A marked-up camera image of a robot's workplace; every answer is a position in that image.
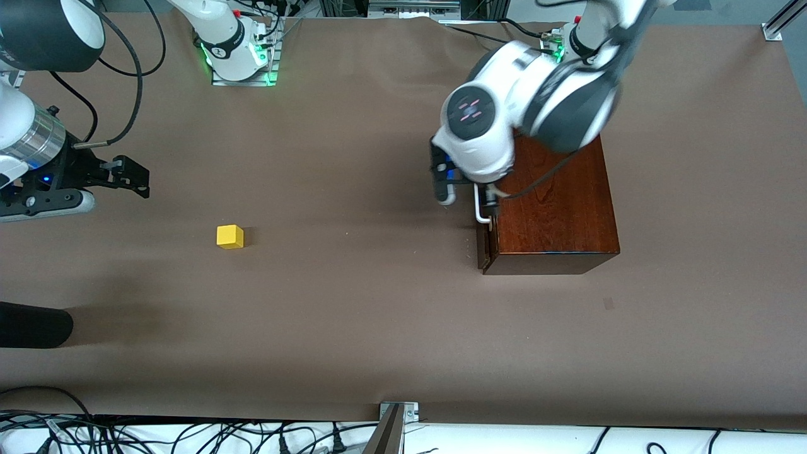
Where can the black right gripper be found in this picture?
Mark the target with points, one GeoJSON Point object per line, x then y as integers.
{"type": "Point", "coordinates": [71, 170]}

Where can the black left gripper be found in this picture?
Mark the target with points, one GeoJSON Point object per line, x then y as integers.
{"type": "Point", "coordinates": [490, 197]}

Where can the yellow cube block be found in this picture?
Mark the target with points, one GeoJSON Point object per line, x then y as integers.
{"type": "Point", "coordinates": [229, 236]}

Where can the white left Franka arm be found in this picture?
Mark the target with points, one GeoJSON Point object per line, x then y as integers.
{"type": "Point", "coordinates": [485, 145]}

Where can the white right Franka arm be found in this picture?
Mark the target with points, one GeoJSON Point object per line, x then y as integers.
{"type": "Point", "coordinates": [220, 38]}

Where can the dark red wooden cabinet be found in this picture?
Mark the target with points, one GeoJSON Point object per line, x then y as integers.
{"type": "Point", "coordinates": [555, 208]}

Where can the black ribbed foam cylinder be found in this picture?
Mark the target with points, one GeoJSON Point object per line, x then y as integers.
{"type": "Point", "coordinates": [34, 325]}

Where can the brown paper table cover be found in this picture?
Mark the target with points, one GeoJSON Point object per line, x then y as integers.
{"type": "Point", "coordinates": [353, 315]}

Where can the grey electronics box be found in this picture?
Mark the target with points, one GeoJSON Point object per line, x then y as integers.
{"type": "Point", "coordinates": [413, 7]}

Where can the aluminium profile bar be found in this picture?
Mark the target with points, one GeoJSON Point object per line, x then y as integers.
{"type": "Point", "coordinates": [785, 22]}
{"type": "Point", "coordinates": [386, 435]}

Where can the aluminium arm base plate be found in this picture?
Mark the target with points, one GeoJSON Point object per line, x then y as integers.
{"type": "Point", "coordinates": [272, 63]}

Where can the aluminium corner bracket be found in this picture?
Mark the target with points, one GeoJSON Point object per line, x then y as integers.
{"type": "Point", "coordinates": [410, 411]}

